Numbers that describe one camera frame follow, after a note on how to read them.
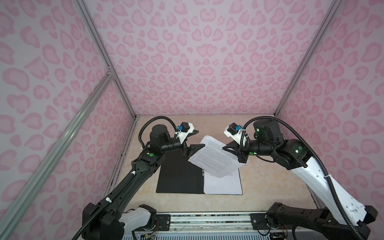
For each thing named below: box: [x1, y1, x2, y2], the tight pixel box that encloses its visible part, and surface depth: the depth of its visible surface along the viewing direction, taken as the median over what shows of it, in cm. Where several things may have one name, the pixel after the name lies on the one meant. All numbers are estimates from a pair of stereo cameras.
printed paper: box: [203, 168, 243, 195], surface depth 86 cm
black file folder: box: [156, 150, 205, 194], surface depth 87 cm
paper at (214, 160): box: [187, 135, 250, 178], surface depth 70 cm
